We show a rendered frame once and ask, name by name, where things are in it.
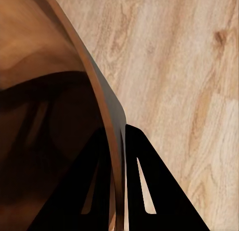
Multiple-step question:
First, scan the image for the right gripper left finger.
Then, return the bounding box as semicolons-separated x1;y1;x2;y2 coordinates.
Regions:
26;126;111;231

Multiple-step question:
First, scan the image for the trash can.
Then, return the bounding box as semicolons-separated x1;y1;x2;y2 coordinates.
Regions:
0;0;126;231

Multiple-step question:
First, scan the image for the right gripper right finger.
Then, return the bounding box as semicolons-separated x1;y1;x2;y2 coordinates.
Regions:
125;124;210;231

